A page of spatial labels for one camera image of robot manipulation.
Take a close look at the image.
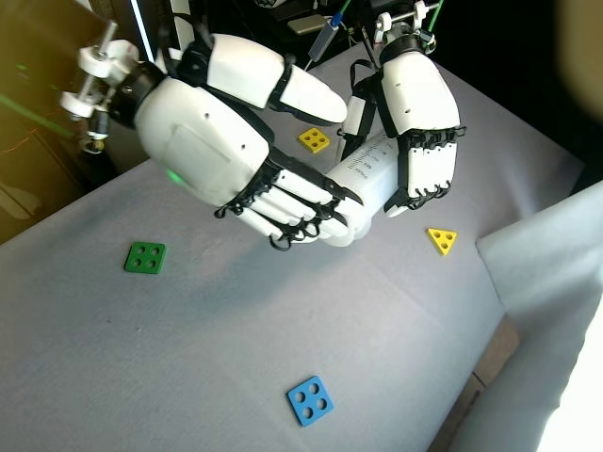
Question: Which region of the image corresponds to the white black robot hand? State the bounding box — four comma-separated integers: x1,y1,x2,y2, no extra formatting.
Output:
335,48,468,219
133,32,365,252

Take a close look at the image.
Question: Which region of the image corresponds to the large clear plastic syringe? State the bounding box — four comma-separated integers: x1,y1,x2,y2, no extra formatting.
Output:
323,133,401,250

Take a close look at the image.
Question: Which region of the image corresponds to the silver usb hub blue plug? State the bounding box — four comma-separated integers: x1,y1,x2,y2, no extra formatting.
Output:
308,13,344,63

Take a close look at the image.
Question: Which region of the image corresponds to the yellow square four-hole block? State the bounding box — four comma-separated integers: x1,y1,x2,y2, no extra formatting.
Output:
297,127,332,154

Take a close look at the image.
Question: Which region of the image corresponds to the green square four-hole block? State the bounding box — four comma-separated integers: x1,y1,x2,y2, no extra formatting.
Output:
123,241,168,276

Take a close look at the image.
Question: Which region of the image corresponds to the grey flat device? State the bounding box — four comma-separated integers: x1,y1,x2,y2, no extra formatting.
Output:
286,17,327,35

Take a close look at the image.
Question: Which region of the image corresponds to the yellow triangle three-hole block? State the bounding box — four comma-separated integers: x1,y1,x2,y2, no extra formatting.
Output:
426,227,460,257

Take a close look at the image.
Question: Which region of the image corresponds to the blurred beige object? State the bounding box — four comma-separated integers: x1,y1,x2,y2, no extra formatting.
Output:
553,0,603,117

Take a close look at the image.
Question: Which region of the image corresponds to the grey table cloth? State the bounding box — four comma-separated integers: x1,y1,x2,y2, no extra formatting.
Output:
0,44,588,452

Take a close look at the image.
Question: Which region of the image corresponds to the pale fabric cover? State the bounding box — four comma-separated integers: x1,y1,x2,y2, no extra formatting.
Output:
449,181,603,452

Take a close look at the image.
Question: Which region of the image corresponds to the blue square four-hole block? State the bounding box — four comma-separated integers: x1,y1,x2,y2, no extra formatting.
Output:
285,375,337,428

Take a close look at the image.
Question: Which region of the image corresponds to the green cable at wrist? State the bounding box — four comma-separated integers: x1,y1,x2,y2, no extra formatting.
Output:
425,0,447,41

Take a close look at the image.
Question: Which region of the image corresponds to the white frame post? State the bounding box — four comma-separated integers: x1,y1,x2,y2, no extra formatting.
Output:
171,0,193,49

